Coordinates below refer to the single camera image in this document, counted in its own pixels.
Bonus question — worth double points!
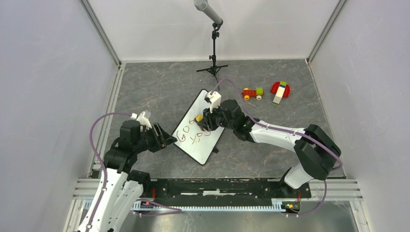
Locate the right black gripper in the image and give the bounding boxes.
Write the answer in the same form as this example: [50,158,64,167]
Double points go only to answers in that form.
[198,102,235,132]

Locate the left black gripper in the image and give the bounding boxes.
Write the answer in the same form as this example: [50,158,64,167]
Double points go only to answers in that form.
[133,121,177,153]

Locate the yellow bone-shaped eraser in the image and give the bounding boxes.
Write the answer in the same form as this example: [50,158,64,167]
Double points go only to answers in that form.
[195,115,203,123]

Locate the white whiteboard with red writing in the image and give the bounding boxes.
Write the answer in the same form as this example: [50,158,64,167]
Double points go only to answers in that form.
[172,89,224,165]

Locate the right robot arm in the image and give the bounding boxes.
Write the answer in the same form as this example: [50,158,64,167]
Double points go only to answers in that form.
[194,100,341,197]

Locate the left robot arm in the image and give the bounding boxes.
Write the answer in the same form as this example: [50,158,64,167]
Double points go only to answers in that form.
[78,120,177,232]

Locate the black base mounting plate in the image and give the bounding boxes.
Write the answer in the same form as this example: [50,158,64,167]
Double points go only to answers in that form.
[141,178,312,207]

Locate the black microphone tripod stand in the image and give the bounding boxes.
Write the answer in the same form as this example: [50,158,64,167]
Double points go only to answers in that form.
[196,21,228,83]

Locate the red toy block car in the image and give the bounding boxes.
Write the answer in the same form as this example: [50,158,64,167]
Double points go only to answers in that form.
[241,88,264,101]

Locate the red white toy block figure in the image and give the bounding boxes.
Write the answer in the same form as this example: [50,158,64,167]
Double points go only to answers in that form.
[270,81,291,105]

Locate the grey microphone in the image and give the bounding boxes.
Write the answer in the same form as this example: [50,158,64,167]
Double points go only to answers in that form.
[193,0,223,25]

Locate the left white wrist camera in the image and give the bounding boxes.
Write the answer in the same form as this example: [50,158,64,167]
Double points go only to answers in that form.
[130,110,152,131]

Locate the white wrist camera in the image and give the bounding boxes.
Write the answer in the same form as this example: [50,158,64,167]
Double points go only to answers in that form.
[204,91,221,113]
[130,110,152,131]

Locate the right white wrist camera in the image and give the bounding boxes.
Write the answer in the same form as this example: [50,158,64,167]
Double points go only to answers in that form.
[204,91,221,113]

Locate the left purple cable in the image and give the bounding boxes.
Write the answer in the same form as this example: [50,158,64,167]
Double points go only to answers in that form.
[85,112,183,232]

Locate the purple cable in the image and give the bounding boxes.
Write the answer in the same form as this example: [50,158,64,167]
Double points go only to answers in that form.
[85,112,183,232]
[210,78,343,217]

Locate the aluminium frame rail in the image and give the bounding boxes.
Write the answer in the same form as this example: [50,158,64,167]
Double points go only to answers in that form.
[72,178,363,213]

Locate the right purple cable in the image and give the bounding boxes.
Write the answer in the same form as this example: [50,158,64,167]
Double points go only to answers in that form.
[210,78,343,217]

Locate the left corner aluminium post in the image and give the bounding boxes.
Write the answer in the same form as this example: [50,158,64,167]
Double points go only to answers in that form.
[79,0,122,67]

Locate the corner aluminium post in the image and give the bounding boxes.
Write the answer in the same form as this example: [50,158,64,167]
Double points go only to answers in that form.
[79,0,122,67]
[306,0,348,66]

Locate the right corner aluminium post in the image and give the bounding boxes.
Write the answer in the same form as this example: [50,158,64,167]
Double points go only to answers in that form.
[306,0,348,66]

